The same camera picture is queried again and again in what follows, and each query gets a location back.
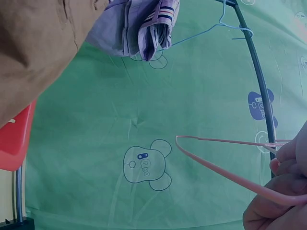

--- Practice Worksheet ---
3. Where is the person's right hand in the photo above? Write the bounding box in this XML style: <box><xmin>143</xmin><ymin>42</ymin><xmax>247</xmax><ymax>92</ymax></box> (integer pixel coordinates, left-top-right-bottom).
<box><xmin>242</xmin><ymin>119</ymin><xmax>307</xmax><ymax>230</ymax></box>

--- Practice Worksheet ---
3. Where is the pink wire clothes hanger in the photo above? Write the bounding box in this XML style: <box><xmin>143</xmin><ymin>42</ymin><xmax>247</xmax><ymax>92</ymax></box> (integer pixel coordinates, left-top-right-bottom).
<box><xmin>175</xmin><ymin>135</ymin><xmax>307</xmax><ymax>207</ymax></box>

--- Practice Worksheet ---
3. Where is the purple striped garment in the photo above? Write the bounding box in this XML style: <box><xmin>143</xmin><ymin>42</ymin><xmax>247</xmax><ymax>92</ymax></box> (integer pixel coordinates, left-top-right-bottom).
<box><xmin>85</xmin><ymin>0</ymin><xmax>180</xmax><ymax>62</ymax></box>

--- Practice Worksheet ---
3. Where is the black block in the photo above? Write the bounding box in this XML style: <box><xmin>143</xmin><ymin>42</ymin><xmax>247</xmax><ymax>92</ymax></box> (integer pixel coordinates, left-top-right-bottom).
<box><xmin>0</xmin><ymin>217</ymin><xmax>35</xmax><ymax>230</ymax></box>

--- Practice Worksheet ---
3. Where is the red chair with metal leg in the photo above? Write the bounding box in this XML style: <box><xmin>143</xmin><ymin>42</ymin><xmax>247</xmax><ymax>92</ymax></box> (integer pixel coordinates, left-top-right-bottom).
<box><xmin>0</xmin><ymin>99</ymin><xmax>38</xmax><ymax>223</ymax></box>

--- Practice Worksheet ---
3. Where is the brown cloth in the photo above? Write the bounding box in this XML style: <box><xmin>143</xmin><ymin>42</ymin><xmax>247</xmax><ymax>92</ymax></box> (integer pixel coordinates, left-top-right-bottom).
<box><xmin>0</xmin><ymin>0</ymin><xmax>113</xmax><ymax>129</ymax></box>

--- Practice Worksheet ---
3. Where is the dark curved clothes rail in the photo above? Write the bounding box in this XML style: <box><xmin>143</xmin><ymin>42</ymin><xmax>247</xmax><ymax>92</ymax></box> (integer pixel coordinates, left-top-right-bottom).
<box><xmin>214</xmin><ymin>0</ymin><xmax>279</xmax><ymax>179</ymax></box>

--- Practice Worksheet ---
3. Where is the blue wire clothes hanger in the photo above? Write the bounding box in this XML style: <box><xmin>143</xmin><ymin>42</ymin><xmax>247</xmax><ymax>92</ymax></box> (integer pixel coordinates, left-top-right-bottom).
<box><xmin>157</xmin><ymin>0</ymin><xmax>254</xmax><ymax>52</ymax></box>

